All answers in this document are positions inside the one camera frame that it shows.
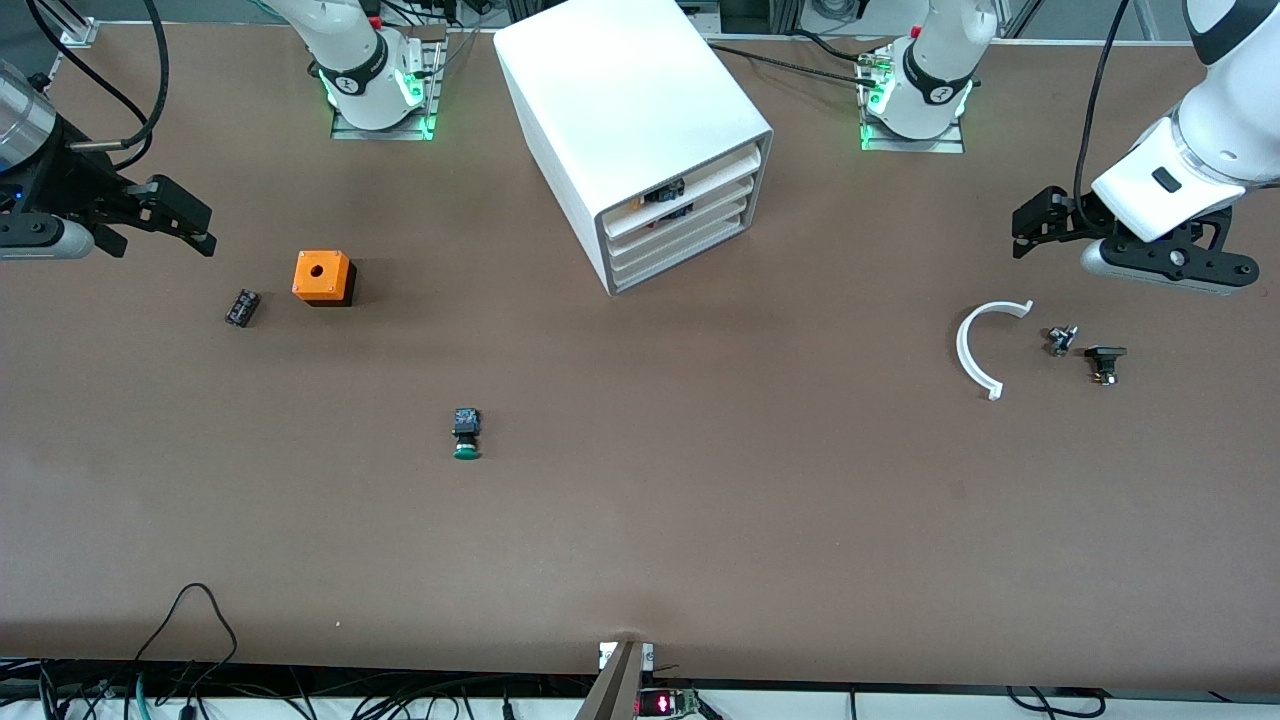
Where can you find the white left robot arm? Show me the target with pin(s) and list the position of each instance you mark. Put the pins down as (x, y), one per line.
(1200, 150)

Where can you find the silver aluminium frame profile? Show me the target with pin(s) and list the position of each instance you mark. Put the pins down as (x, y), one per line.
(70, 22)
(1018, 18)

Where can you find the small black part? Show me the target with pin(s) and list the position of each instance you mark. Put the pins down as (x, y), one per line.
(1105, 355)

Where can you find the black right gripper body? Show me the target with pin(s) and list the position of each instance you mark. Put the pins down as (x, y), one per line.
(62, 182)

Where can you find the green mushroom push button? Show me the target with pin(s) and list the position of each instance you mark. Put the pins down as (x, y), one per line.
(466, 425)

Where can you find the grey metal camera mount post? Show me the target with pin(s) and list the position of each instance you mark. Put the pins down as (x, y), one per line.
(615, 690)

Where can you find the orange button enclosure box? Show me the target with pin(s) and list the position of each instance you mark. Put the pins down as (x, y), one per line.
(305, 280)

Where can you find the white plastic drawer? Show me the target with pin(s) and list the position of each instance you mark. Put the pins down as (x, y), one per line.
(720, 195)
(720, 217)
(720, 173)
(720, 238)

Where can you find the white curved plastic piece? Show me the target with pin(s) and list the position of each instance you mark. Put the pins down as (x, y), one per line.
(963, 352)

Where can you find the circuit board with red light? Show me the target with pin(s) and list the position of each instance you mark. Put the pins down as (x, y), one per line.
(660, 704)

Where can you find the black cylindrical capacitor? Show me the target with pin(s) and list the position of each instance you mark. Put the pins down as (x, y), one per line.
(241, 308)

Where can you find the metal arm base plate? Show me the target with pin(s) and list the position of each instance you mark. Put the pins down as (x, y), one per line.
(915, 146)
(380, 134)

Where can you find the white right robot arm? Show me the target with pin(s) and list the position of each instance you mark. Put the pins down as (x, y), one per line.
(340, 30)

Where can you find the black part inside drawer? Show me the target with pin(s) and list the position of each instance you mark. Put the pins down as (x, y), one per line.
(663, 191)

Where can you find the white drawer cabinet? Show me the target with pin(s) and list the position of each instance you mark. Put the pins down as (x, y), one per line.
(620, 100)

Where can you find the small metallic part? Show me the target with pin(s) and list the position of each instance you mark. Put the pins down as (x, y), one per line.
(1060, 342)

